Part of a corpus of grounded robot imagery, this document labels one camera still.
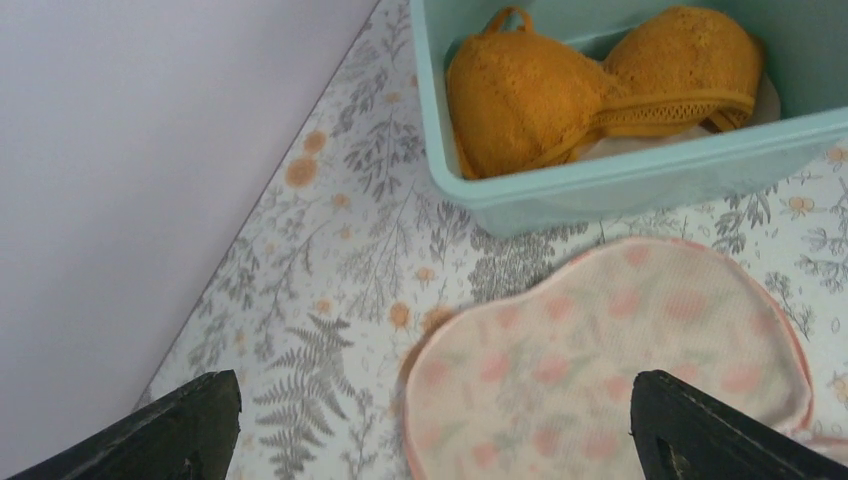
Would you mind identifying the floral tulip mesh laundry bag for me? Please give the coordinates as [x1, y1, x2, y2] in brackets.
[403, 237, 847, 479]

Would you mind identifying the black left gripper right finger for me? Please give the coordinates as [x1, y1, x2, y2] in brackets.
[630, 370, 847, 480]

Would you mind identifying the mint green plastic bin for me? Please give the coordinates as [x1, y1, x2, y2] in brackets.
[410, 1, 847, 237]

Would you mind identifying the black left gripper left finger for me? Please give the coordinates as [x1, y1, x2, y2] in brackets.
[12, 370, 242, 480]

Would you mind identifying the beige bra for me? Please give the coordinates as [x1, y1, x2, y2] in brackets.
[578, 74, 781, 161]

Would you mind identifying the mustard yellow lace bra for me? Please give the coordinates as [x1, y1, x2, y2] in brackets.
[445, 6, 766, 180]

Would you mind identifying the floral patterned table mat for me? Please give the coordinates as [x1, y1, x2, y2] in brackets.
[145, 1, 847, 479]

